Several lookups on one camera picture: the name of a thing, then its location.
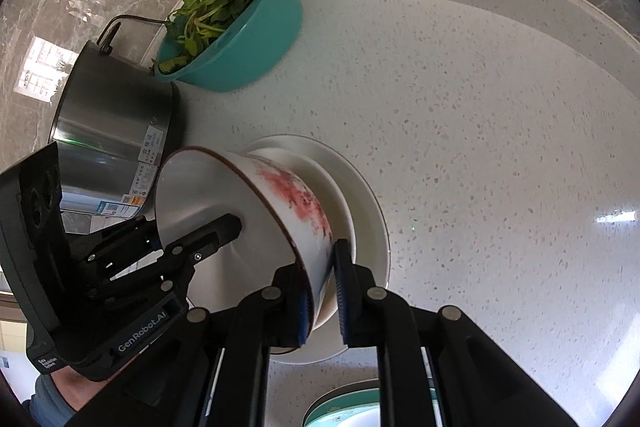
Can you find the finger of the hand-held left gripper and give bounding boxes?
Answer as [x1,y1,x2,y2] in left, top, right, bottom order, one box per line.
[162,214,243,288]
[90,217,161,268]

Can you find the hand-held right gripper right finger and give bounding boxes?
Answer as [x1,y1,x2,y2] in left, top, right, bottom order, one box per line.
[332,238,578,427]

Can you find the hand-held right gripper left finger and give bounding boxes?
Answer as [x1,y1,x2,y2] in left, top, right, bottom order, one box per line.
[70,264,313,427]

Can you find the large white bowl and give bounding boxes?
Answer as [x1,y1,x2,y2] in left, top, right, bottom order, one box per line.
[247,134,390,365]

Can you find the pink floral bowl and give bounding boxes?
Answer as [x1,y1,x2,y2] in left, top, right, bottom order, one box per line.
[154,147,335,343]

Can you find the small white bowl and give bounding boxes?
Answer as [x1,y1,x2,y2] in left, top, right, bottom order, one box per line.
[244,148,357,328]

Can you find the round teal floral plate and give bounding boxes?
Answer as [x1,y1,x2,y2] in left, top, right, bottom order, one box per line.
[301,378,441,427]

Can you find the person's left forearm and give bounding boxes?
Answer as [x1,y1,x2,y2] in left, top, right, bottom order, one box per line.
[30,364,113,427]

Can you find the stainless steel pot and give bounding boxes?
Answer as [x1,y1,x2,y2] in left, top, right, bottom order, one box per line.
[49,16,181,220]

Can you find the teal plastic basin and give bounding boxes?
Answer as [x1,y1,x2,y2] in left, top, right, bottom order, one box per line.
[152,0,304,94]

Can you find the green leafy vegetables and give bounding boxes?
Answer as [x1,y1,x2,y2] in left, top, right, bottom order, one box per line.
[157,0,268,75]

